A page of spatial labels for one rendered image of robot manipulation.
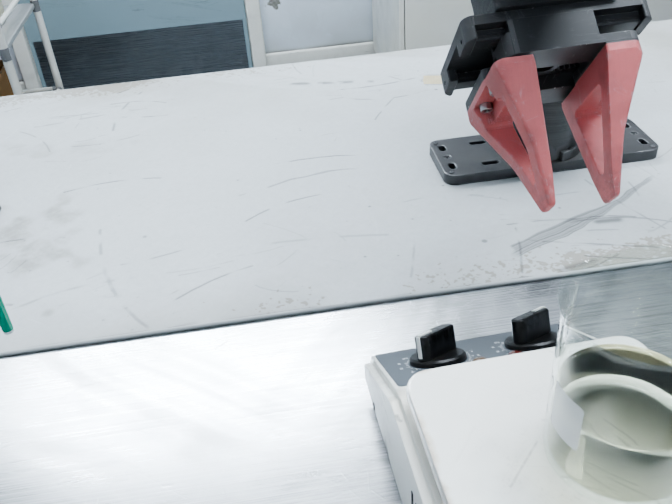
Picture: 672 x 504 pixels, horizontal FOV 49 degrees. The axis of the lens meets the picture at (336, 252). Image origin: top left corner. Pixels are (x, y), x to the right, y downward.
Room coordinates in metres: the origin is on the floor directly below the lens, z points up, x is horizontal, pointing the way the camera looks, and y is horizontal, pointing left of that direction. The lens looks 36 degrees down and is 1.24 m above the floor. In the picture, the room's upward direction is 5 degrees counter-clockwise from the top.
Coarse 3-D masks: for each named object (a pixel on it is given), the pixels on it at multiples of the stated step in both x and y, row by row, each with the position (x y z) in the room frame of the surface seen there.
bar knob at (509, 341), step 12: (528, 312) 0.32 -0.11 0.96; (540, 312) 0.32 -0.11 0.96; (516, 324) 0.30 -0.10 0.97; (528, 324) 0.31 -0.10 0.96; (540, 324) 0.31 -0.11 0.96; (516, 336) 0.30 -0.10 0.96; (528, 336) 0.30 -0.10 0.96; (540, 336) 0.31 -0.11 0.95; (552, 336) 0.31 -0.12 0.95; (516, 348) 0.30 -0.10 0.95; (528, 348) 0.30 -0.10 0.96; (540, 348) 0.29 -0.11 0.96
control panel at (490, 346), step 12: (552, 324) 0.34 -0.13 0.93; (492, 336) 0.33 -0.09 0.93; (504, 336) 0.33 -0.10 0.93; (468, 348) 0.31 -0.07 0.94; (480, 348) 0.31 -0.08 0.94; (492, 348) 0.31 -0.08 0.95; (504, 348) 0.31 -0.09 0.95; (384, 360) 0.31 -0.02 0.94; (396, 360) 0.31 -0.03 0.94; (408, 360) 0.31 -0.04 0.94; (468, 360) 0.29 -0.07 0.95; (396, 372) 0.29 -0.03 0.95; (408, 372) 0.29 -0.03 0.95
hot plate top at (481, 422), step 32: (544, 352) 0.26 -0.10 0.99; (416, 384) 0.24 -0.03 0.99; (448, 384) 0.24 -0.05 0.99; (480, 384) 0.24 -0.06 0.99; (512, 384) 0.24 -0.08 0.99; (544, 384) 0.24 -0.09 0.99; (416, 416) 0.23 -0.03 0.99; (448, 416) 0.22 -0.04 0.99; (480, 416) 0.22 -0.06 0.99; (512, 416) 0.22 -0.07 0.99; (544, 416) 0.22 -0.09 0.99; (448, 448) 0.21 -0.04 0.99; (480, 448) 0.21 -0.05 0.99; (512, 448) 0.20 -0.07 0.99; (448, 480) 0.19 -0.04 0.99; (480, 480) 0.19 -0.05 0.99; (512, 480) 0.19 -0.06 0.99; (544, 480) 0.19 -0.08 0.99
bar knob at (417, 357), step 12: (444, 324) 0.32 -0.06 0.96; (420, 336) 0.30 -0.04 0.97; (432, 336) 0.30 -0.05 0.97; (444, 336) 0.31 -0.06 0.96; (420, 348) 0.29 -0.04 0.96; (432, 348) 0.30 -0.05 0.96; (444, 348) 0.30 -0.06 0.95; (456, 348) 0.31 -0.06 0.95; (420, 360) 0.29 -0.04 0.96; (432, 360) 0.29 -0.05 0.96; (444, 360) 0.29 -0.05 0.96; (456, 360) 0.29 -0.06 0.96
